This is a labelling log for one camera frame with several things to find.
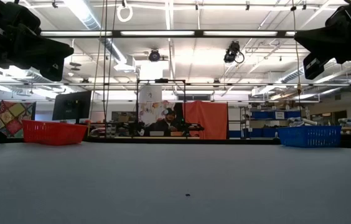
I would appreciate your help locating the silver ceiling duct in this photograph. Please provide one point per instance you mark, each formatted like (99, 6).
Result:
(88, 18)

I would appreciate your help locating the black frame stand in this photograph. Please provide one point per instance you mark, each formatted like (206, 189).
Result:
(161, 81)

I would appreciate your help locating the grey tube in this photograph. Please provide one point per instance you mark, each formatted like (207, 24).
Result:
(303, 122)

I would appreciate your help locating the orange cloth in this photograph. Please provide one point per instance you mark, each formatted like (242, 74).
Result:
(206, 121)

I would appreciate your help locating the blue plastic basket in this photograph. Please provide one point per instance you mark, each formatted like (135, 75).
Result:
(309, 137)

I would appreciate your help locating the white floral cloth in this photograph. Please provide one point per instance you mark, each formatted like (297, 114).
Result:
(150, 112)

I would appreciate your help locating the white panel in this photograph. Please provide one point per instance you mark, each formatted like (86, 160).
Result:
(150, 93)

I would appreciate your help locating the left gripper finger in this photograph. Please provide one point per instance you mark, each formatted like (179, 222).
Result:
(51, 51)

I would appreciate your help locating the colourful patchwork quilt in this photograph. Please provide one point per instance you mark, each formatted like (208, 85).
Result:
(13, 118)

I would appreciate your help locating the person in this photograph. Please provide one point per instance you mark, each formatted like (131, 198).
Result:
(169, 118)

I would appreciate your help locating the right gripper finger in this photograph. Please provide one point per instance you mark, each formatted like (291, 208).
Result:
(321, 40)

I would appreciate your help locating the round black ceiling camera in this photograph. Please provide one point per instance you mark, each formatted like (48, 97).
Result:
(154, 56)

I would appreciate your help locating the red plastic basket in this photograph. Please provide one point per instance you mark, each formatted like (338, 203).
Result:
(54, 133)

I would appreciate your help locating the black overhead camera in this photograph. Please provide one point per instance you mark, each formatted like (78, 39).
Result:
(232, 51)

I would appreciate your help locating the black overhead beam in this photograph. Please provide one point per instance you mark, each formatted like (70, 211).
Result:
(116, 33)

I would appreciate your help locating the blue bin shelf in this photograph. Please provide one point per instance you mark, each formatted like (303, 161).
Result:
(261, 115)

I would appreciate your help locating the black monitor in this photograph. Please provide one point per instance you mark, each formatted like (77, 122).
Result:
(71, 105)

